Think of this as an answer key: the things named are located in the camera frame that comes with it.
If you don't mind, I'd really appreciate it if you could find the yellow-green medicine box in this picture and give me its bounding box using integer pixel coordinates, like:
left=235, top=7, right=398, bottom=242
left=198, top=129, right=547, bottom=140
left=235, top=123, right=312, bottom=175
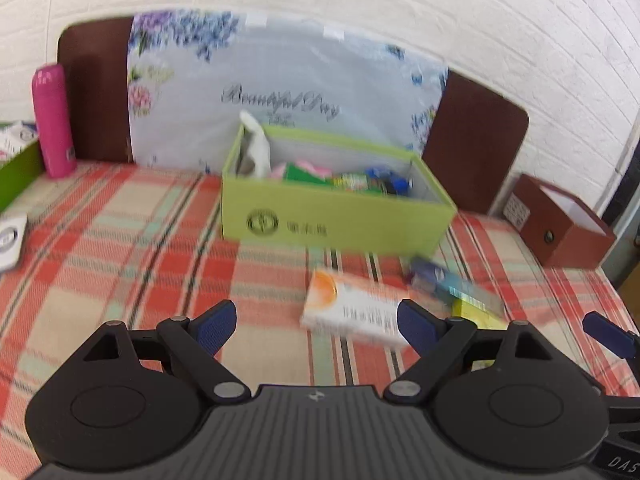
left=451, top=299, right=508, bottom=330

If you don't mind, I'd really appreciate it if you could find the blue teal slim box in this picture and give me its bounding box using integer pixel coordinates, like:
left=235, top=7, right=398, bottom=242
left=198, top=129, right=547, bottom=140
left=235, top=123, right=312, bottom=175
left=409, top=256, right=506, bottom=320

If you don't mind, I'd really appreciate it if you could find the white orange medicine box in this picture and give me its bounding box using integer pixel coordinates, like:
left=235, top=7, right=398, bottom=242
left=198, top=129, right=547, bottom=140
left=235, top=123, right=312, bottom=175
left=299, top=268, right=410, bottom=348

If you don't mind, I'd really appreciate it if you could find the green fruit candy box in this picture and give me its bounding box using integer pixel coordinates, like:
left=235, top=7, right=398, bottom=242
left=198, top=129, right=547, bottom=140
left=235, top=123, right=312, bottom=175
left=282, top=164, right=332, bottom=188

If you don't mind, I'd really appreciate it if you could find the blue plastic gum box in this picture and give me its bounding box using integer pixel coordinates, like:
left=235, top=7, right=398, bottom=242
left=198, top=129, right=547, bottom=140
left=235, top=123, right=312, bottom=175
left=366, top=166, right=412, bottom=196

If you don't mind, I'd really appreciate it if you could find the brown open cardboard box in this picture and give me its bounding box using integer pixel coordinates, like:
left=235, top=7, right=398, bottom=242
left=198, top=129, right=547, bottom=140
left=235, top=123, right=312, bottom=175
left=502, top=174, right=616, bottom=270

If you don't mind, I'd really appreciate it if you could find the plaid bed sheet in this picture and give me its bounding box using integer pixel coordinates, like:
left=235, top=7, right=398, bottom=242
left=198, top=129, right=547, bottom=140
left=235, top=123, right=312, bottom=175
left=1, top=162, right=639, bottom=479

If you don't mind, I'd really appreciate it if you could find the large green cardboard box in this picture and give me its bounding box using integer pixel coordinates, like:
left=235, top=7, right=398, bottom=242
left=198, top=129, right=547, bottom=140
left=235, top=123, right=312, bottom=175
left=221, top=126, right=457, bottom=257

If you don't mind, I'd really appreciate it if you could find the dark brown headboard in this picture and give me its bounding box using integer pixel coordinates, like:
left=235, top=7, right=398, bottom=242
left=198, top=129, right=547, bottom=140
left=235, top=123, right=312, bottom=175
left=58, top=16, right=529, bottom=214

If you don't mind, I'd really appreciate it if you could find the white round charger device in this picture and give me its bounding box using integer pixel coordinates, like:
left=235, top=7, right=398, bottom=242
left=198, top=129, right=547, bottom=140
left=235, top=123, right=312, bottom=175
left=0, top=214, right=28, bottom=273

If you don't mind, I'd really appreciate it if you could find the green box with items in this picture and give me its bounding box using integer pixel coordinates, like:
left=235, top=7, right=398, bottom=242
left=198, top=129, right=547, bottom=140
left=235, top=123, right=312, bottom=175
left=0, top=122, right=44, bottom=211

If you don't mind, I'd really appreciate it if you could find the floral pillow Beautiful Day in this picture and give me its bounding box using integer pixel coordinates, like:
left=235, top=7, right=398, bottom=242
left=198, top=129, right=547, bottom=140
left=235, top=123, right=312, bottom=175
left=127, top=9, right=449, bottom=174

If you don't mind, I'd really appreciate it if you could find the pink thermos bottle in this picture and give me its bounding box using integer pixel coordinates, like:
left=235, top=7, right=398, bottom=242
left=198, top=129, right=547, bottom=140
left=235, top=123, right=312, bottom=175
left=32, top=64, right=77, bottom=179

